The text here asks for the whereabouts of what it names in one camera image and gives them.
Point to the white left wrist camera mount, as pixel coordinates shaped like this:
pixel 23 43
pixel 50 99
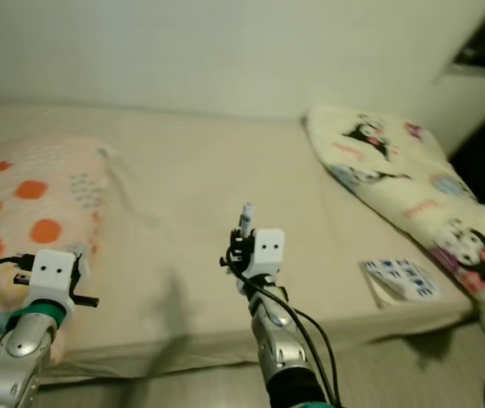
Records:
pixel 55 276

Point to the white book blue letters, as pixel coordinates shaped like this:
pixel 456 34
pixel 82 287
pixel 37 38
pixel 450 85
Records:
pixel 399 280

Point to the cream cartoon print blanket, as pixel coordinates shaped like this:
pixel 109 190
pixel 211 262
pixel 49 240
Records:
pixel 403 178

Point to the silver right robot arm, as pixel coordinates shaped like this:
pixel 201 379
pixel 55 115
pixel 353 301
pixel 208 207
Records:
pixel 284 348

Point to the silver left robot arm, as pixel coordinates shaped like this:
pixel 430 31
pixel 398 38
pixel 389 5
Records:
pixel 21 357

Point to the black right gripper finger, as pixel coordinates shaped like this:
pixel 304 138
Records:
pixel 231 236

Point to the pink pillow orange spots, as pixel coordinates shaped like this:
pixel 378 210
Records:
pixel 21 195

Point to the white pen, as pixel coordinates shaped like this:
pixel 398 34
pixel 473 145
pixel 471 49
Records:
pixel 247 217

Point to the bed with beige sheet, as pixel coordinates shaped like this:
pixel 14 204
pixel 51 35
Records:
pixel 191 212

